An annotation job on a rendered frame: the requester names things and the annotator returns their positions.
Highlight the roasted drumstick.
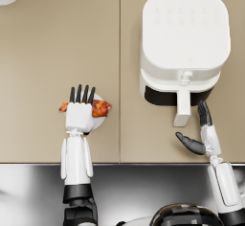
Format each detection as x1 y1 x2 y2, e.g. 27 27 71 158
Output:
57 99 113 119

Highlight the dark round robot body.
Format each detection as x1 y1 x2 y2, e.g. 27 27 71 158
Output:
115 203 226 226

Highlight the white air fryer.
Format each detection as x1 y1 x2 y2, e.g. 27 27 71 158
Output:
139 0 232 107

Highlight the air fryer drawer with handle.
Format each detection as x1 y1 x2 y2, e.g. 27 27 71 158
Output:
139 70 222 128

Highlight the round white plate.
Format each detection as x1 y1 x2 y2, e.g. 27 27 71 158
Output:
83 92 109 132

